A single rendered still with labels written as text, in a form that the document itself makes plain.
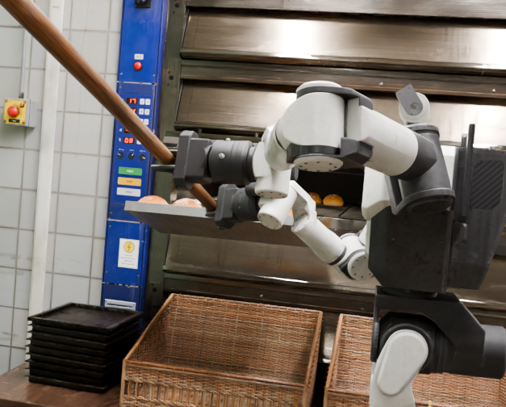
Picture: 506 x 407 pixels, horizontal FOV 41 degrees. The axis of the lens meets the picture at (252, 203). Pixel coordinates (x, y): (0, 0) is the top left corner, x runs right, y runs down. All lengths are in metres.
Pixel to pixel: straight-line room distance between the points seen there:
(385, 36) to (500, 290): 0.94
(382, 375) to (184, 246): 1.20
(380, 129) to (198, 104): 1.45
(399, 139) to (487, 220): 0.35
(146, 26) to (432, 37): 1.00
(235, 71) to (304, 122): 1.42
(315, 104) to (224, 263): 1.45
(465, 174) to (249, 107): 1.21
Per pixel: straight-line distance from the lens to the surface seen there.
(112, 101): 1.09
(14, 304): 2.81
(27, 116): 2.66
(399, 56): 2.41
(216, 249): 2.47
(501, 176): 1.44
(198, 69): 2.51
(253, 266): 2.44
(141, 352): 2.23
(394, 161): 1.16
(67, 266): 2.68
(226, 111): 2.46
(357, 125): 1.08
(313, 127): 1.06
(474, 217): 1.43
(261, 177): 1.30
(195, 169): 1.36
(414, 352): 1.48
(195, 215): 1.91
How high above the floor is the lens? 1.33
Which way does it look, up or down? 3 degrees down
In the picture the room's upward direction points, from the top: 5 degrees clockwise
